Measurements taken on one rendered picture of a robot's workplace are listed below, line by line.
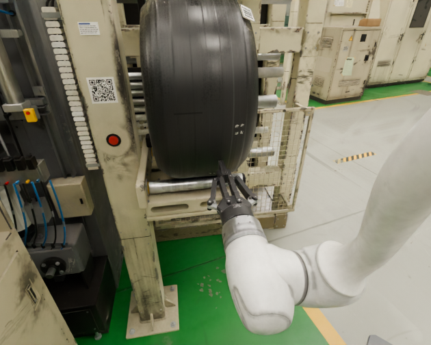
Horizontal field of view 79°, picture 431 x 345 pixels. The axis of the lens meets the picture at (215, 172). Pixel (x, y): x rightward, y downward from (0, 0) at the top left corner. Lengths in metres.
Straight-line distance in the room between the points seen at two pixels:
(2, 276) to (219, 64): 0.76
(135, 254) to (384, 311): 1.39
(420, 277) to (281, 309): 1.77
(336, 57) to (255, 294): 4.91
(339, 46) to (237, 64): 4.56
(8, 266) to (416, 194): 0.89
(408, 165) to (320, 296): 0.32
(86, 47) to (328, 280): 0.80
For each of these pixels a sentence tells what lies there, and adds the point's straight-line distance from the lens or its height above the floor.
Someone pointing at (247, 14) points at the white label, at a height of 1.41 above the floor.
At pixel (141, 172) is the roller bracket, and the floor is 0.95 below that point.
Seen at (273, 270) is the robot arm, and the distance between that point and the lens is 0.48.
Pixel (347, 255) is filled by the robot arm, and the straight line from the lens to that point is 0.51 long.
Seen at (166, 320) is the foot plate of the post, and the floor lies 0.01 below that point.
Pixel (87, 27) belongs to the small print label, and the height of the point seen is 1.38.
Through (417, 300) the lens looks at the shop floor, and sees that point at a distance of 2.04.
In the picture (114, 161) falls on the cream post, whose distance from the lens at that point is 0.95.
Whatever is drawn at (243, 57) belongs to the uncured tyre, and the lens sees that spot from 0.69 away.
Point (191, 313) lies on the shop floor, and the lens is 1.64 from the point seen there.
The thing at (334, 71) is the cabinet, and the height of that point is 0.58.
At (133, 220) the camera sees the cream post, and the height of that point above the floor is 0.72.
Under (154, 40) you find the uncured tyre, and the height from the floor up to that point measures 1.36.
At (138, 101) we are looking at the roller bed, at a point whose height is 1.07.
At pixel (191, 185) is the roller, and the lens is 0.90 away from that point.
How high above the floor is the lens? 1.41
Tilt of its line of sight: 31 degrees down
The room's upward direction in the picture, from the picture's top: straight up
